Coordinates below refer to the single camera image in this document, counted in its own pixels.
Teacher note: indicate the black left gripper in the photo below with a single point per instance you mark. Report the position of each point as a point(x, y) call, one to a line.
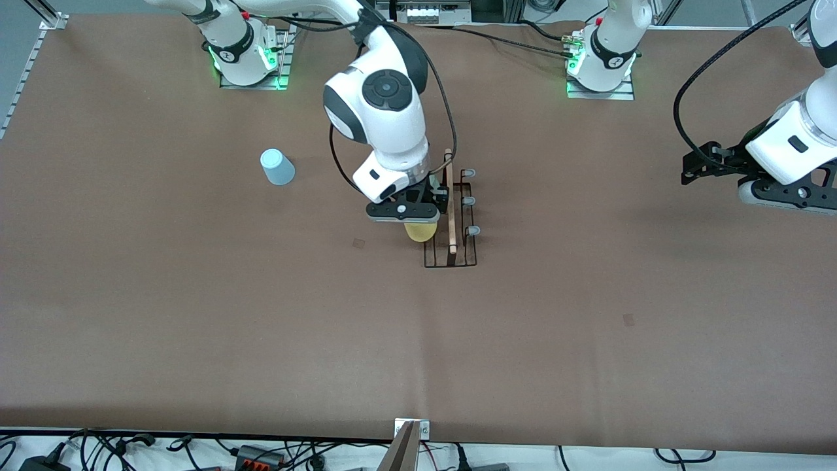
point(731, 163)

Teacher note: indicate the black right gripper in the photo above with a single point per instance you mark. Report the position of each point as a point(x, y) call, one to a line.
point(426, 193)

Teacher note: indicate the yellow plastic cup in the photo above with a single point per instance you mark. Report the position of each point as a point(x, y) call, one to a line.
point(420, 232)

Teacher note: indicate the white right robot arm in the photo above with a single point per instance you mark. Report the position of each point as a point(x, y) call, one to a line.
point(386, 124)

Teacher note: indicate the light blue plastic cup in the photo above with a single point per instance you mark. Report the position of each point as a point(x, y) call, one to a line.
point(278, 169)

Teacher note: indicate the brown table cover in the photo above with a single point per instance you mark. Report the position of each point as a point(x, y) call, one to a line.
point(418, 360)

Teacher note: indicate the white power strip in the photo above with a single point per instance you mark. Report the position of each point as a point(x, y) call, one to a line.
point(431, 13)

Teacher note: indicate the black plug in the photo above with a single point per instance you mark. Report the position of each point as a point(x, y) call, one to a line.
point(461, 458)

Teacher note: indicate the black orange connector block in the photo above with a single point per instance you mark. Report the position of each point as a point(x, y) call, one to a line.
point(258, 456)

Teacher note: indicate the black power adapter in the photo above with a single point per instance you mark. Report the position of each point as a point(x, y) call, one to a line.
point(42, 464)

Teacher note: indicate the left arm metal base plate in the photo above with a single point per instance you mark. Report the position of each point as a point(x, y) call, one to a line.
point(621, 95)

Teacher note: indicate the aluminium table rail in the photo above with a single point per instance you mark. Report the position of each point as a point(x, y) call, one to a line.
point(799, 31)
point(23, 78)

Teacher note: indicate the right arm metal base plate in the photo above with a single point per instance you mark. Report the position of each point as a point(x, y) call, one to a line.
point(284, 62)

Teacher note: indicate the metal edge bracket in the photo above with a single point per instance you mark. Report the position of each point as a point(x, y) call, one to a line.
point(424, 429)

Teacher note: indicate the slanted camera post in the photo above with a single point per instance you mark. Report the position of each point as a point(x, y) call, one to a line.
point(400, 454)

